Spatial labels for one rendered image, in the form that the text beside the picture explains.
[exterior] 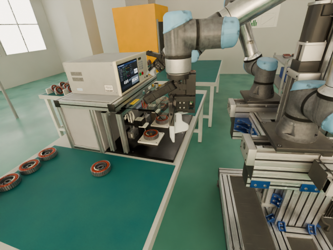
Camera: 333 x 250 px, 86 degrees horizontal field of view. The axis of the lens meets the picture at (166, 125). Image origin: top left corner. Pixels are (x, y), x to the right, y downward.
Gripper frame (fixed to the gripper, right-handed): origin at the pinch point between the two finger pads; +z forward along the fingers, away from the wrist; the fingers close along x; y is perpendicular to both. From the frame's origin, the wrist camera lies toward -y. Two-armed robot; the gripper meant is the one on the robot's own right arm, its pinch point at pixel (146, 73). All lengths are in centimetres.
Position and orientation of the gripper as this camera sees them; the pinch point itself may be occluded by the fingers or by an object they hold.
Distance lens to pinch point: 136.0
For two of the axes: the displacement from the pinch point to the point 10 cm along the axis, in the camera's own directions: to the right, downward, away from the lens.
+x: 3.0, -4.7, 8.3
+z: -6.3, 5.5, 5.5
